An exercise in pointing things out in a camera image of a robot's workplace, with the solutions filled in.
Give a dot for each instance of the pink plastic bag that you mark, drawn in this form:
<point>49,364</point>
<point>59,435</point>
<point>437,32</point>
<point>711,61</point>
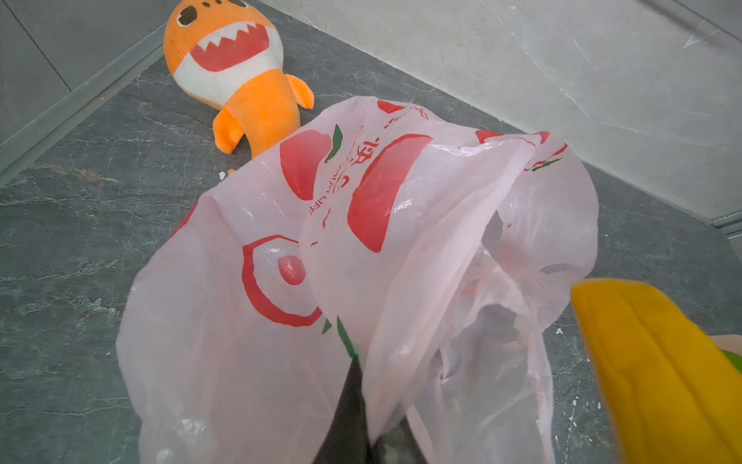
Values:
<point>433,255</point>

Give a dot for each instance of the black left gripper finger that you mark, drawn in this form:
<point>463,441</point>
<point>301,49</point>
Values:
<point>347,441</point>

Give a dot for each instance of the yellow fake banana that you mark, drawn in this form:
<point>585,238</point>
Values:
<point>672,395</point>

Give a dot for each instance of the green fake custard apple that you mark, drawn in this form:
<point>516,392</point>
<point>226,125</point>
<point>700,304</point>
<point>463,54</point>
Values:
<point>735,359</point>

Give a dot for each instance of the orange shark plush toy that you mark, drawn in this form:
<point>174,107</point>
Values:
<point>230,56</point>

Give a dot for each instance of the pink scalloped plastic bowl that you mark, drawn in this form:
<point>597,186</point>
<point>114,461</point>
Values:
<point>729,342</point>

